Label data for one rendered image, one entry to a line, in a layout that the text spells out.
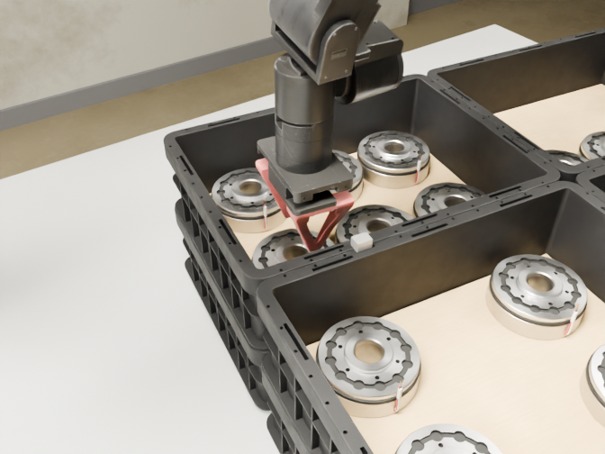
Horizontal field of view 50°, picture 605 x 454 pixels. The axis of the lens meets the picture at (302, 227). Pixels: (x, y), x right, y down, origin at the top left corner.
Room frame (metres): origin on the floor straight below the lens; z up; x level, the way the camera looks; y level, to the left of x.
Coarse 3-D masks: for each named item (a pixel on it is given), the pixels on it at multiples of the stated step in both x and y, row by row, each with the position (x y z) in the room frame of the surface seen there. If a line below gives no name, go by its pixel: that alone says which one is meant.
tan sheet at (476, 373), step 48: (480, 288) 0.53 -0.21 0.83; (432, 336) 0.46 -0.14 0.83; (480, 336) 0.46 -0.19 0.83; (576, 336) 0.46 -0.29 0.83; (432, 384) 0.39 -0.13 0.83; (480, 384) 0.39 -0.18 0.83; (528, 384) 0.39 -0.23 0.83; (576, 384) 0.39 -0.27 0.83; (384, 432) 0.34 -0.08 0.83; (480, 432) 0.34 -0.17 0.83; (528, 432) 0.34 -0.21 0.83; (576, 432) 0.34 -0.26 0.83
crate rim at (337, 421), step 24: (528, 192) 0.58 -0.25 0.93; (552, 192) 0.58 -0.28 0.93; (576, 192) 0.58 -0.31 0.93; (456, 216) 0.54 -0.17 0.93; (480, 216) 0.54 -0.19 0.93; (384, 240) 0.50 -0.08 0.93; (408, 240) 0.50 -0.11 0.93; (312, 264) 0.46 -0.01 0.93; (336, 264) 0.46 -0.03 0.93; (264, 288) 0.43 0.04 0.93; (264, 312) 0.40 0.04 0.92; (288, 336) 0.37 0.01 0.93; (288, 360) 0.36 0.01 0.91; (312, 360) 0.34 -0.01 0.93; (312, 384) 0.32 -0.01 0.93; (336, 408) 0.30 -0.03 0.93; (336, 432) 0.28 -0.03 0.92; (360, 432) 0.28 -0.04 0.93
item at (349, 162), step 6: (336, 150) 0.77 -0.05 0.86; (342, 156) 0.76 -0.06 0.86; (348, 156) 0.76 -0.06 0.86; (342, 162) 0.74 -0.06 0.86; (348, 162) 0.75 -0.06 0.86; (354, 162) 0.74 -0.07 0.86; (348, 168) 0.73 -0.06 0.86; (354, 168) 0.73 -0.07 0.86; (360, 168) 0.73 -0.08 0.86; (354, 174) 0.72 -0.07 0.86; (360, 174) 0.71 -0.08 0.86; (354, 180) 0.70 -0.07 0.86; (330, 192) 0.67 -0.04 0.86; (336, 192) 0.68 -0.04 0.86
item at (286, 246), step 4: (296, 240) 0.57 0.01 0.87; (284, 244) 0.56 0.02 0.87; (288, 244) 0.56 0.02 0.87; (292, 244) 0.56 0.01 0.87; (296, 244) 0.56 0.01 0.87; (300, 244) 0.56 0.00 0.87; (304, 244) 0.56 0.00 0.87; (280, 248) 0.56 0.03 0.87; (284, 248) 0.56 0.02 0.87; (288, 248) 0.56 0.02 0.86; (292, 248) 0.56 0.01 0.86; (296, 248) 0.56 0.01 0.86; (300, 248) 0.56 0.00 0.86; (304, 248) 0.56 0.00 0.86; (276, 252) 0.55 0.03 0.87; (280, 252) 0.55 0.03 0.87; (284, 252) 0.55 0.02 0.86; (308, 252) 0.55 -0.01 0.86; (276, 256) 0.54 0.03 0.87; (280, 256) 0.54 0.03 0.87; (276, 260) 0.54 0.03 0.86; (280, 260) 0.54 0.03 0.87; (284, 260) 0.54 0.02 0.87
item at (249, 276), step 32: (448, 96) 0.81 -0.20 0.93; (192, 128) 0.72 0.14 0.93; (224, 128) 0.73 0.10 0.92; (544, 160) 0.64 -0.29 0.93; (192, 192) 0.59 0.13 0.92; (512, 192) 0.58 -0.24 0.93; (224, 224) 0.53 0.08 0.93; (416, 224) 0.52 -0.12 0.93; (224, 256) 0.50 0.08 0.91; (320, 256) 0.47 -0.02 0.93; (256, 288) 0.44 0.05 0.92
